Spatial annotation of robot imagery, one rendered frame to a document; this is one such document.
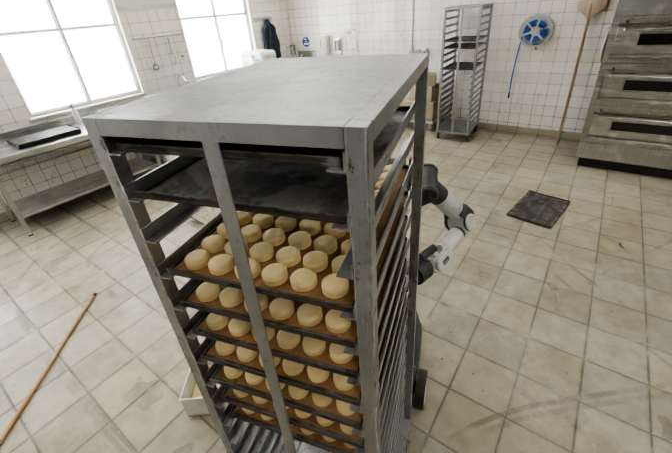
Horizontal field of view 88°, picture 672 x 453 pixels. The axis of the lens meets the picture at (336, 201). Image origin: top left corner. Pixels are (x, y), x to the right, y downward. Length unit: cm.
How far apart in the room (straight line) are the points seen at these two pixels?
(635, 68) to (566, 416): 360
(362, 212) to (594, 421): 214
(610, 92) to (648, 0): 86
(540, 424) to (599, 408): 34
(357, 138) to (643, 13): 455
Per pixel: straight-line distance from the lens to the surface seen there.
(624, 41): 488
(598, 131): 507
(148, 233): 77
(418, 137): 107
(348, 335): 71
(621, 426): 253
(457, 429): 224
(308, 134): 45
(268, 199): 60
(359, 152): 44
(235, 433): 129
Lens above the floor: 195
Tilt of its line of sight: 29 degrees down
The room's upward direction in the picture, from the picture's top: 5 degrees counter-clockwise
